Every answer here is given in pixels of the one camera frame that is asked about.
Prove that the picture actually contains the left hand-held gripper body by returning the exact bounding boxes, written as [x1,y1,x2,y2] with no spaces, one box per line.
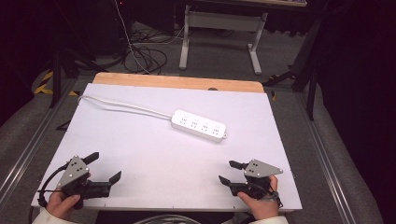
[56,155,112,210]

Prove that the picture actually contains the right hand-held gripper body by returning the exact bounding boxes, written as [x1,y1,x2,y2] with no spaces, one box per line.
[229,158,284,201]

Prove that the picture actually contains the person's left hand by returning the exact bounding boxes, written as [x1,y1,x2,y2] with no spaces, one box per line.
[46,189,81,221]

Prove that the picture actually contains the person's right hand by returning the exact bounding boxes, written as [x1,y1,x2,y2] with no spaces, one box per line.
[237,175,280,221]

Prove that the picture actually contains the white board sheet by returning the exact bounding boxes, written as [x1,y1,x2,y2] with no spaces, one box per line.
[31,82,304,213]

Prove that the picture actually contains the white power strip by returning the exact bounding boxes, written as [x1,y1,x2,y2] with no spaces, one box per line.
[170,109,229,144]

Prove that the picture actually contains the yellow black floor tape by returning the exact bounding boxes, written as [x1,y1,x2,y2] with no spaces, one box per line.
[34,70,80,97]

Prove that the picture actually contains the black metal stand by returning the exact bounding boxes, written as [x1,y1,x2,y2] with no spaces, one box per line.
[46,0,108,109]
[262,18,323,121]

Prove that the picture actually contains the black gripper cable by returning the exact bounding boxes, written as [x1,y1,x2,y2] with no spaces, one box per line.
[36,163,69,209]

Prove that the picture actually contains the black wrist strap cable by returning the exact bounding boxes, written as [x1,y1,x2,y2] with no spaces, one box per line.
[263,189,285,209]

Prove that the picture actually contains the aluminium rail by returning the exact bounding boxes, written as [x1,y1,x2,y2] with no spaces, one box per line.
[294,91,347,224]
[0,77,78,202]

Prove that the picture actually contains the white power strip cable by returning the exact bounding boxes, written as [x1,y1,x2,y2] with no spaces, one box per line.
[77,94,173,120]

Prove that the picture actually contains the grey cable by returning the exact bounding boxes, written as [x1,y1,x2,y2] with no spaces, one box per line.
[133,214,202,224]

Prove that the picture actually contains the black floor cables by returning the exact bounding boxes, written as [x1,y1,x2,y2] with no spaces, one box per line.
[122,29,169,76]

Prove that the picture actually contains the thin white floor cable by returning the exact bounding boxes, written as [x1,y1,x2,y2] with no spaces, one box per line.
[113,0,185,75]

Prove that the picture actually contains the white metal desk frame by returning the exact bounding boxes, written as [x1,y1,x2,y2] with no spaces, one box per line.
[178,4,269,76]

